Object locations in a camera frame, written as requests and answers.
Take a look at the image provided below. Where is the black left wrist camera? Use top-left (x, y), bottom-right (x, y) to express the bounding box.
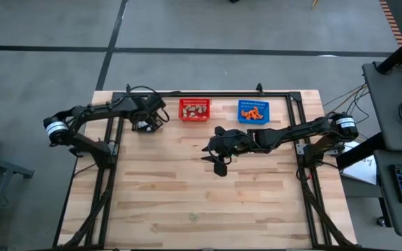
top-left (147, 94), bottom-right (167, 111)

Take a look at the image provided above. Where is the grey desk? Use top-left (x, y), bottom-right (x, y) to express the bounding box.
top-left (362, 61), bottom-right (402, 153)
top-left (373, 149), bottom-right (402, 238)

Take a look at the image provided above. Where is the yellow floor cable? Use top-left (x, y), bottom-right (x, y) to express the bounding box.
top-left (325, 85), bottom-right (368, 116)

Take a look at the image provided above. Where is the black plastic basket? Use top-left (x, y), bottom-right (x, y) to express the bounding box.
top-left (131, 116), bottom-right (164, 134)

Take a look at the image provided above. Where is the grey metal stand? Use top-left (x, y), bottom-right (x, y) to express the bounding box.
top-left (0, 151), bottom-right (36, 250)

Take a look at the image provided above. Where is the black camera cable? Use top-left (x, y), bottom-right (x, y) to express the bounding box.
top-left (112, 84), bottom-right (181, 123)
top-left (207, 146), bottom-right (233, 167)

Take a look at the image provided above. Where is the black desk leg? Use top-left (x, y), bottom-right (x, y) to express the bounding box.
top-left (336, 132), bottom-right (377, 171)

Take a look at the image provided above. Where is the black slanted pole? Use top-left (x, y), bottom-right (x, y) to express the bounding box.
top-left (376, 26), bottom-right (402, 75)

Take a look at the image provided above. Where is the black floor cable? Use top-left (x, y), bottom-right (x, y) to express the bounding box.
top-left (322, 83), bottom-right (371, 140)

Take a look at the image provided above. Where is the black aluminium table frame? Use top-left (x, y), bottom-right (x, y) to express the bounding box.
top-left (52, 82), bottom-right (359, 251)

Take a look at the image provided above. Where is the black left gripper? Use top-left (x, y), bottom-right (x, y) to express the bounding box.
top-left (130, 94), bottom-right (170, 128)

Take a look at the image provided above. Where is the red plastic basket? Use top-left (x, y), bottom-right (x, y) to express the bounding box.
top-left (178, 98), bottom-right (211, 123)

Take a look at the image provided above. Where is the white paper sheet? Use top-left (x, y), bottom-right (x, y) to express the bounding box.
top-left (340, 139), bottom-right (378, 185)

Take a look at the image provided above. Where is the blue plastic basket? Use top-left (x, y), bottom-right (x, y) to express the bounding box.
top-left (237, 99), bottom-right (271, 126)

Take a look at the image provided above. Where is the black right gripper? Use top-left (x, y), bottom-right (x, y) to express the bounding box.
top-left (200, 125), bottom-right (258, 178)

